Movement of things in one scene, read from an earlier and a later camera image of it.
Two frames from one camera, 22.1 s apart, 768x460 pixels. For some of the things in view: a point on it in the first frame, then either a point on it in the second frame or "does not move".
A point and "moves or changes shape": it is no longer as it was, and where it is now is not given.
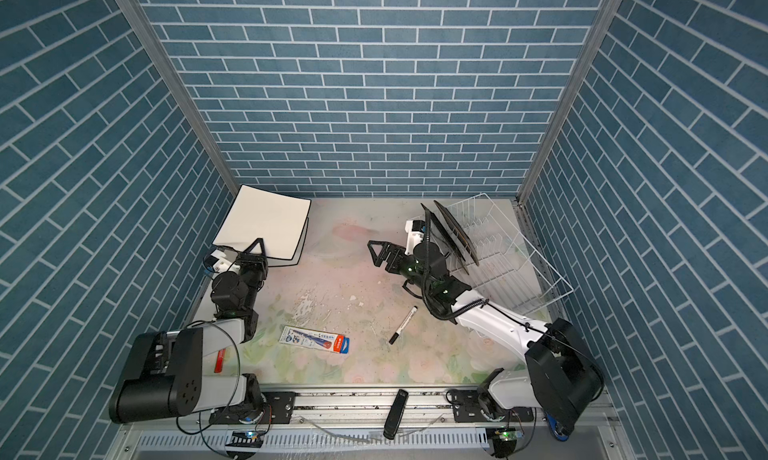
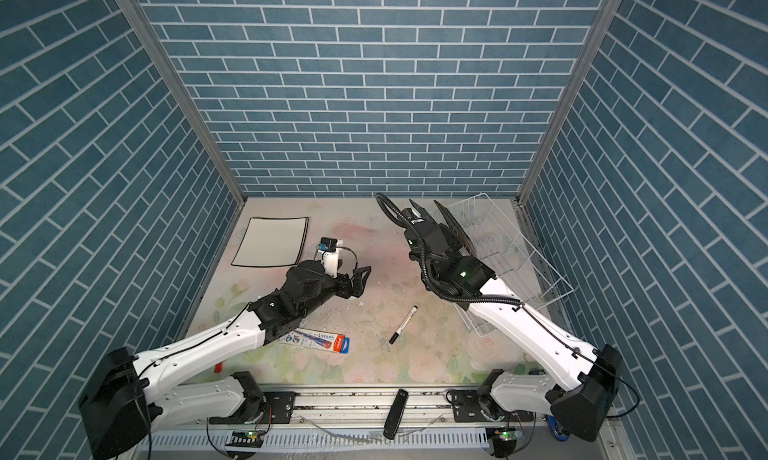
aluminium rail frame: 345,423 does not move
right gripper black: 399,256 → 455,243
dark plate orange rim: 458,231 does not move
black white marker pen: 402,325 does not move
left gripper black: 246,261 → 357,287
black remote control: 396,414 does not move
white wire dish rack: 513,276 does not move
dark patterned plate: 448,238 moves or changes shape
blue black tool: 556,429 does not move
